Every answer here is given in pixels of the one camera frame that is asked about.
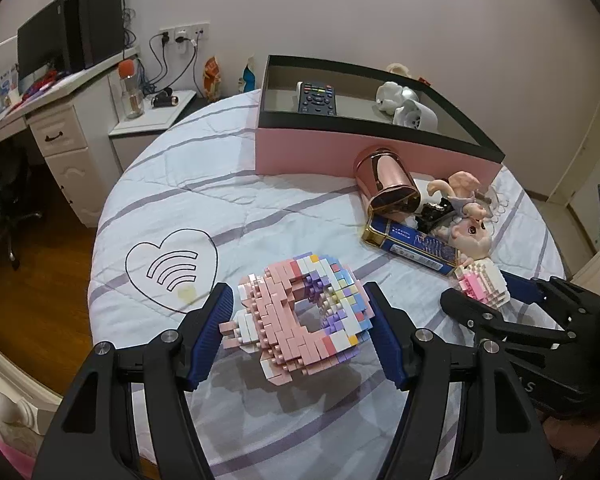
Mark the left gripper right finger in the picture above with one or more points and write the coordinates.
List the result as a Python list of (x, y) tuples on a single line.
[(498, 434)]

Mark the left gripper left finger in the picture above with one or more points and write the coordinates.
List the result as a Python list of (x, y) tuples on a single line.
[(92, 434)]

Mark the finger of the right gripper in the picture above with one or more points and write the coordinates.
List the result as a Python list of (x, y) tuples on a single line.
[(555, 296), (482, 319)]

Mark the white pink brick model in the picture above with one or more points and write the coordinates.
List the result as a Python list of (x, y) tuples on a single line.
[(483, 281)]

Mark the pink pig doll figurine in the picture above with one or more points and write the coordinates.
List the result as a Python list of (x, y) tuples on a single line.
[(469, 236)]

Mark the blue gold cigarette box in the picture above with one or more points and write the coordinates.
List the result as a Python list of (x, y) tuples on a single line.
[(410, 244)]

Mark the black flower hair clip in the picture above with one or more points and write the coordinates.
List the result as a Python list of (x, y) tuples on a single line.
[(433, 214)]

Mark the rose gold metal cup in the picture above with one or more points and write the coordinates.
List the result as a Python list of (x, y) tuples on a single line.
[(385, 185)]

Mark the pink donut brick model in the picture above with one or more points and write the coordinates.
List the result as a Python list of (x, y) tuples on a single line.
[(302, 315)]

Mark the black tv remote control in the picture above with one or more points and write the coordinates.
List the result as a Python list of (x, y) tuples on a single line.
[(317, 99)]

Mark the pink winged doll figurine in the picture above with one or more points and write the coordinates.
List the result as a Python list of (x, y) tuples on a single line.
[(458, 189)]

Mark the pink bed sheet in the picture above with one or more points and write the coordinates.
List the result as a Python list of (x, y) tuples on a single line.
[(22, 462)]

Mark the pink black-rimmed storage box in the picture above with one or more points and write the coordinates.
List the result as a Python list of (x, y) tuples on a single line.
[(290, 143)]

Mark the white plush toy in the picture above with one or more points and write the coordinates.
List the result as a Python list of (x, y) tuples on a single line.
[(398, 69)]

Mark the low white black cabinet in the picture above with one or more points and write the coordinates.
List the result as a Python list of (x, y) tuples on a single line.
[(130, 137)]

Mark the white desk with drawers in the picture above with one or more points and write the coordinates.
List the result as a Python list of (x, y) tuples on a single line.
[(70, 124)]

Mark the blue white snack bag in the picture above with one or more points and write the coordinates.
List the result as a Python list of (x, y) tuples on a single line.
[(248, 81)]

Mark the red-cap glass bottle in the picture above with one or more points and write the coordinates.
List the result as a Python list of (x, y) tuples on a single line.
[(131, 96)]

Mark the orange snack bag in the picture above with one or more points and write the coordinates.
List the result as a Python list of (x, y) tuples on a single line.
[(211, 79)]

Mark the black computer monitor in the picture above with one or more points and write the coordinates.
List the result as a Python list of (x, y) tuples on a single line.
[(42, 40)]

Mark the black computer tower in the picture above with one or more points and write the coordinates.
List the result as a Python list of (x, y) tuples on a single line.
[(93, 32)]

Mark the wall power socket strip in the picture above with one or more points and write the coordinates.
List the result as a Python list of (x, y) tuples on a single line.
[(196, 31)]

